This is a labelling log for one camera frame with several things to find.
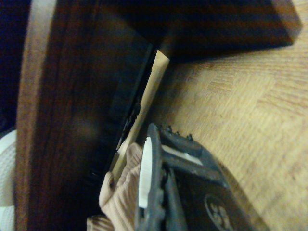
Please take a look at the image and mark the tan shoe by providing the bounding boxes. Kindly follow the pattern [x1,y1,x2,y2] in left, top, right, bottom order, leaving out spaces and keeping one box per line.
[86,141,150,231]

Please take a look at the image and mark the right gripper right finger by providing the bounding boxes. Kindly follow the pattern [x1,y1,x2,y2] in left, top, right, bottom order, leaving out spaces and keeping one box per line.
[156,124,256,231]

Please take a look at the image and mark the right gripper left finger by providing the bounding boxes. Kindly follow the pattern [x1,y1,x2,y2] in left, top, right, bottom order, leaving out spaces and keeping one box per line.
[134,122,169,231]

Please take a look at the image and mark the brown shoe rack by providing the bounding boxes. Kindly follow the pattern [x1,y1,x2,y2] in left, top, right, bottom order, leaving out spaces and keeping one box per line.
[14,0,304,231]

